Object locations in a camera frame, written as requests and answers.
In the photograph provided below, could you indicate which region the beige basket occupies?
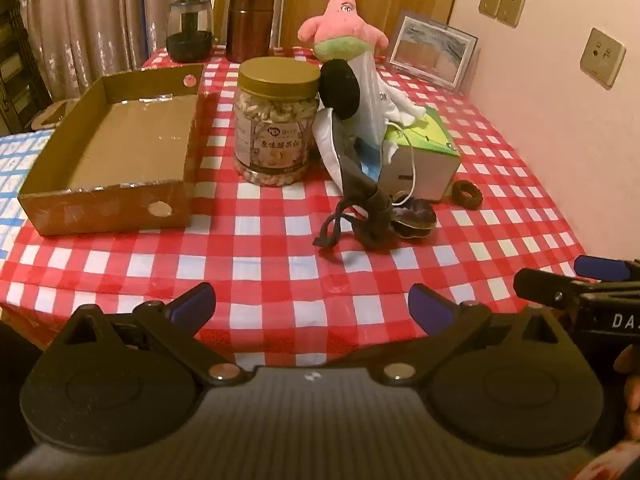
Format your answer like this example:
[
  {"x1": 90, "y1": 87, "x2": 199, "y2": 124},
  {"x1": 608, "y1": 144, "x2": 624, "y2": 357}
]
[{"x1": 31, "y1": 99, "x2": 81, "y2": 131}]

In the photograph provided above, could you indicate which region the nut jar with gold lid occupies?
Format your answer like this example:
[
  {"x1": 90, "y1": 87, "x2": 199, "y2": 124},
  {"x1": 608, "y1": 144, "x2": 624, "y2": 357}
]
[{"x1": 232, "y1": 57, "x2": 322, "y2": 188}]

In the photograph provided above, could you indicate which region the white drawstring bag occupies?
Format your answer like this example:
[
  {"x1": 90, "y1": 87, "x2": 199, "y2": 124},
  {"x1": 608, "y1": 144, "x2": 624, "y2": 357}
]
[{"x1": 345, "y1": 50, "x2": 396, "y2": 146}]

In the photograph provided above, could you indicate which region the black round plush pad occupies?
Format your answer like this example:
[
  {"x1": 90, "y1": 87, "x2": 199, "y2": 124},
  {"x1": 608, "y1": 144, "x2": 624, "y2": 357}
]
[{"x1": 318, "y1": 59, "x2": 362, "y2": 122}]

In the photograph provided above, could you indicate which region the white sock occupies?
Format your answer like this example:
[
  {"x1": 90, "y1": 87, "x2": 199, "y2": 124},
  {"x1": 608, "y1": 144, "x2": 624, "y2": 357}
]
[{"x1": 382, "y1": 87, "x2": 427, "y2": 127}]

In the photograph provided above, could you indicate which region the cardboard box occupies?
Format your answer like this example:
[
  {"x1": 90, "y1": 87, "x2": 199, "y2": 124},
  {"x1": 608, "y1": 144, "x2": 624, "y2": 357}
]
[{"x1": 17, "y1": 62, "x2": 206, "y2": 237}]

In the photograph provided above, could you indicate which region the pink starfish plush toy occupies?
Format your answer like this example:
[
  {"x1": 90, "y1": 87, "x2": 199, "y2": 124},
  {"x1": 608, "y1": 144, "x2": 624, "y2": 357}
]
[{"x1": 298, "y1": 0, "x2": 390, "y2": 61}]

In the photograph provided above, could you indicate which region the person's right hand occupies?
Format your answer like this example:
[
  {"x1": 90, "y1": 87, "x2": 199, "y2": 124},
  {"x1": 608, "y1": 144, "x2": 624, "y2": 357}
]
[{"x1": 614, "y1": 345, "x2": 640, "y2": 441}]

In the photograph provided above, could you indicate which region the black folded step ladder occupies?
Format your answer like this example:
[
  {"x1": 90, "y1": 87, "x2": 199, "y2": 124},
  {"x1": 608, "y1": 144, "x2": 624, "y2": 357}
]
[{"x1": 0, "y1": 0, "x2": 53, "y2": 136}]

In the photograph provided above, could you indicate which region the brown cylindrical canister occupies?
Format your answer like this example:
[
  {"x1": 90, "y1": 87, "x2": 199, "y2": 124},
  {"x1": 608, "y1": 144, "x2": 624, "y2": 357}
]
[{"x1": 226, "y1": 0, "x2": 276, "y2": 64}]

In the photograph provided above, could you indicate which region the silver picture frame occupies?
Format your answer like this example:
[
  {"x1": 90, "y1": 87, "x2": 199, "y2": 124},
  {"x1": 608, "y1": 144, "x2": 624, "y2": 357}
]
[{"x1": 387, "y1": 10, "x2": 479, "y2": 92}]

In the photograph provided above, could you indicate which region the beige patterned curtain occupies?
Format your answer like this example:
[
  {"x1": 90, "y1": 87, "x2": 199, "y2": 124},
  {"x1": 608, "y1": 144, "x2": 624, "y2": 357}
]
[{"x1": 12, "y1": 0, "x2": 288, "y2": 101}]

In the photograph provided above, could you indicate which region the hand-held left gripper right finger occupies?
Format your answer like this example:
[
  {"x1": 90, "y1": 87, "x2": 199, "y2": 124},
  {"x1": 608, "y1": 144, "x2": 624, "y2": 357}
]
[{"x1": 370, "y1": 284, "x2": 581, "y2": 387}]

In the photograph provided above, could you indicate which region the brown hair scrunchie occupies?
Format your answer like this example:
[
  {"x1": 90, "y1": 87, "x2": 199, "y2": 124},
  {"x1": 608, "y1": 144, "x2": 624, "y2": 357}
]
[{"x1": 451, "y1": 179, "x2": 483, "y2": 209}]

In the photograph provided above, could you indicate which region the grey satin cloth with straps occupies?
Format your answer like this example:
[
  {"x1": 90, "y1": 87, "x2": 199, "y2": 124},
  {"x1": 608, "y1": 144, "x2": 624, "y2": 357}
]
[{"x1": 312, "y1": 109, "x2": 396, "y2": 251}]

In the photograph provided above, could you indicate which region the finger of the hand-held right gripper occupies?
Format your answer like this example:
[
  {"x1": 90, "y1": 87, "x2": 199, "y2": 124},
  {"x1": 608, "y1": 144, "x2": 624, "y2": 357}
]
[
  {"x1": 514, "y1": 267, "x2": 640, "y2": 311},
  {"x1": 574, "y1": 255, "x2": 640, "y2": 283}
]

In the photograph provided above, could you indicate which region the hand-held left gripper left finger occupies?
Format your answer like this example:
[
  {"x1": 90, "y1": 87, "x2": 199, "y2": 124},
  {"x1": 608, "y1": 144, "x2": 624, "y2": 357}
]
[{"x1": 47, "y1": 282, "x2": 251, "y2": 387}]

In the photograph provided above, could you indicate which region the red checkered tablecloth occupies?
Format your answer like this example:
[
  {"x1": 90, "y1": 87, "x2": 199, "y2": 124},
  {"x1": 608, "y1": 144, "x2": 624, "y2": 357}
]
[{"x1": 0, "y1": 45, "x2": 601, "y2": 371}]

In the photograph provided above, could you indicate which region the glass jar with dark base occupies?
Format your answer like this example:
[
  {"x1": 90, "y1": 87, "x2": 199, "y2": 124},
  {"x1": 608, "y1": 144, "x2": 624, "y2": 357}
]
[{"x1": 166, "y1": 0, "x2": 216, "y2": 63}]

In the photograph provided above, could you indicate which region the green and white tissue box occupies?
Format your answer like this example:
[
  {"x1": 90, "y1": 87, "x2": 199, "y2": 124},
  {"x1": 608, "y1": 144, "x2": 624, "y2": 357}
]
[{"x1": 377, "y1": 109, "x2": 463, "y2": 203}]

